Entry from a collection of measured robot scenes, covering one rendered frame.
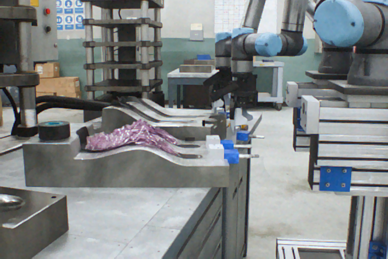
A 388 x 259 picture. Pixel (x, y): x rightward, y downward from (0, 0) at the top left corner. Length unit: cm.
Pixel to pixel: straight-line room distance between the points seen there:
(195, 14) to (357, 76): 675
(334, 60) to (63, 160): 108
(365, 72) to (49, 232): 88
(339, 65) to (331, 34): 58
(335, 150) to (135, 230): 62
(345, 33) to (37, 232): 80
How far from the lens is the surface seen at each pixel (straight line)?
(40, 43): 194
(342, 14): 105
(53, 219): 76
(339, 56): 165
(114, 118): 138
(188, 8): 783
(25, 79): 164
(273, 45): 130
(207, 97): 708
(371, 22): 110
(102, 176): 101
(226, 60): 180
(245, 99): 140
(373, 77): 116
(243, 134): 142
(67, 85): 797
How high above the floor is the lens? 114
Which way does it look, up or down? 10 degrees down
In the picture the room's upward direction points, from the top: straight up
